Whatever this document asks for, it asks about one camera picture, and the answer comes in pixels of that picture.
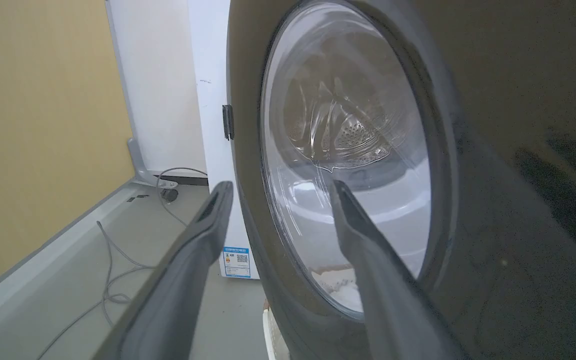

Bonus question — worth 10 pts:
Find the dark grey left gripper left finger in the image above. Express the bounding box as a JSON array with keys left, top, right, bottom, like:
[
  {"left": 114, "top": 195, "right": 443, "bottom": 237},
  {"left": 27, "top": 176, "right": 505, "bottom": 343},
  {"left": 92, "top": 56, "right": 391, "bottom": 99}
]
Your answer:
[{"left": 93, "top": 181, "right": 234, "bottom": 360}]

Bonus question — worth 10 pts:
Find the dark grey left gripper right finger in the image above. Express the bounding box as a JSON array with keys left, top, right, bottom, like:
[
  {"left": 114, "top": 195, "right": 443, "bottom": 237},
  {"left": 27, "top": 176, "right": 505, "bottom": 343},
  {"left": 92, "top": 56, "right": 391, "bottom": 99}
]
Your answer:
[{"left": 329, "top": 180, "right": 469, "bottom": 360}]

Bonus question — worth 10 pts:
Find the dark washing machine door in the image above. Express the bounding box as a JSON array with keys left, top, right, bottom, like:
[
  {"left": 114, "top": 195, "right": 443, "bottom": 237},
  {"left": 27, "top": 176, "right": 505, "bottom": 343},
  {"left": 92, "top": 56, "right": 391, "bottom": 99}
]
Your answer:
[{"left": 226, "top": 0, "right": 576, "bottom": 360}]

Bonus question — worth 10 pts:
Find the white washing machine body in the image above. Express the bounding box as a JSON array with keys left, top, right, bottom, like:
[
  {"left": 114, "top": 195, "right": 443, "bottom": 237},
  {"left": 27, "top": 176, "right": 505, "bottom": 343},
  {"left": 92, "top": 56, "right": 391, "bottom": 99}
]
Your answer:
[{"left": 186, "top": 0, "right": 261, "bottom": 280}]

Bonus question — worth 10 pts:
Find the black door latch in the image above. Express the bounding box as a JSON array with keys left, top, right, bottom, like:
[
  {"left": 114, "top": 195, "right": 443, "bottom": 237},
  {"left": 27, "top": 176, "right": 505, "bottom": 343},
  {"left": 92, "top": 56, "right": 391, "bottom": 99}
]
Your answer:
[{"left": 222, "top": 104, "right": 235, "bottom": 141}]

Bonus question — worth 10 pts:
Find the blue energy label sticker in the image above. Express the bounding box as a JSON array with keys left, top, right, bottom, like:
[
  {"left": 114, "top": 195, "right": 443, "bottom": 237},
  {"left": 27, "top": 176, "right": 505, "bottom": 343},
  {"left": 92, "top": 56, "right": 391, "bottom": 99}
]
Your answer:
[{"left": 222, "top": 246, "right": 252, "bottom": 279}]

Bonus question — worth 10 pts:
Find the white laundry basket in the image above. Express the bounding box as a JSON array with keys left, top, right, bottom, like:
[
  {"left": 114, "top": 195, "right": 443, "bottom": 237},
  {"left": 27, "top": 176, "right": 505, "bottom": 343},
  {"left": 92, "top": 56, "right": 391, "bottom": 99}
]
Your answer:
[{"left": 262, "top": 299, "right": 291, "bottom": 360}]

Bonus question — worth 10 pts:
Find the white panel with grey foot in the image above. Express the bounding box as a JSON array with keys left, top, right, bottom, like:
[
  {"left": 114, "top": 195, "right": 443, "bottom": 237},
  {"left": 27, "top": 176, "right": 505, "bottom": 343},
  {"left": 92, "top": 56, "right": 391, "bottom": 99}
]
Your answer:
[{"left": 105, "top": 0, "right": 209, "bottom": 189}]

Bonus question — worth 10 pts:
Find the thin grey cable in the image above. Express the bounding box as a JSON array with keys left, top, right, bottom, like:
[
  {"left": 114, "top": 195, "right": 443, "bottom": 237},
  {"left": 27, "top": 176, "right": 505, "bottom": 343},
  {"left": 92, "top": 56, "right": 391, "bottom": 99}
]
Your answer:
[{"left": 36, "top": 167, "right": 209, "bottom": 360}]

